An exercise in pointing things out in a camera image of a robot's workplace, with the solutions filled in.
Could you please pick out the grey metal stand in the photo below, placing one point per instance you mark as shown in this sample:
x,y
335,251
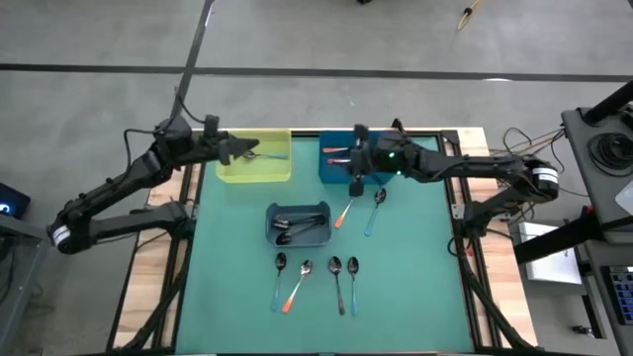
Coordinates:
x,y
20,277

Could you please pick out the grey equipment rack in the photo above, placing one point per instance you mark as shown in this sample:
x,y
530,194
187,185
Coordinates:
x,y
593,257

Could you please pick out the white box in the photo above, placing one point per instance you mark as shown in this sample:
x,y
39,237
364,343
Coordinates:
x,y
554,264

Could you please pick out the black diagonal bar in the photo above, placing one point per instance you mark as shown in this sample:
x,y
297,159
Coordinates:
x,y
544,247

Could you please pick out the black device with blue light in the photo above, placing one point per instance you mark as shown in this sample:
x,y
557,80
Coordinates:
x,y
17,198

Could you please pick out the black aluminium table frame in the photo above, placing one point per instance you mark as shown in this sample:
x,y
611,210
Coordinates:
x,y
305,133

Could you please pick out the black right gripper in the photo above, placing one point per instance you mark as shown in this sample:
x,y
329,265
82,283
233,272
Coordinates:
x,y
363,158

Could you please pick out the black keypad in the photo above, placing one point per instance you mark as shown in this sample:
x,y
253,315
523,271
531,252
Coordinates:
x,y
622,292

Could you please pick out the grey equipment cart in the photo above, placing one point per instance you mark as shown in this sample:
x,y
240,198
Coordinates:
x,y
581,148

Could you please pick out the teal table mat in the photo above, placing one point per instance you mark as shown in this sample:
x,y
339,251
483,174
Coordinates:
x,y
420,321

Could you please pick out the small red knob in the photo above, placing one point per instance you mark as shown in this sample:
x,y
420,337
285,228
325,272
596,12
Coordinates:
x,y
588,211

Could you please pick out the blue plastic bin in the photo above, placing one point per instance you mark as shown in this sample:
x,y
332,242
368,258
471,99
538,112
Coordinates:
x,y
334,173

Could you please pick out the yellow-green plastic bin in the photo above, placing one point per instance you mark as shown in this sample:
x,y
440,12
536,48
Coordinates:
x,y
257,170

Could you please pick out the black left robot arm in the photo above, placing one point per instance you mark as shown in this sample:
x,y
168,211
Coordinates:
x,y
123,178

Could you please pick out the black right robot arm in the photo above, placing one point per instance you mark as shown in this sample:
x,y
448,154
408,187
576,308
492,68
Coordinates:
x,y
470,165

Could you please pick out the black pole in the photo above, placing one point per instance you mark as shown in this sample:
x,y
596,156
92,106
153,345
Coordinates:
x,y
610,103

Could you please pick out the small dark floor object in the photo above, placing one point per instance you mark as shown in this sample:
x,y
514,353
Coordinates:
x,y
582,330

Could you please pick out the grey plastic bin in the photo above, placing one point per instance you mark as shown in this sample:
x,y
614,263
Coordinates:
x,y
299,243

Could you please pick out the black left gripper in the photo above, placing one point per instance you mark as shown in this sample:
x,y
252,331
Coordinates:
x,y
215,146

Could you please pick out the white sheet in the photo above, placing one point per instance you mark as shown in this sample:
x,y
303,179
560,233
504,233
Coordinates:
x,y
627,198

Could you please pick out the black frame bracket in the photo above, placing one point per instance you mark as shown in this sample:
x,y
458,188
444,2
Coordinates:
x,y
397,124

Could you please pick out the silver frame plate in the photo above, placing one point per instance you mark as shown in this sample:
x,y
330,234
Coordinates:
x,y
457,211

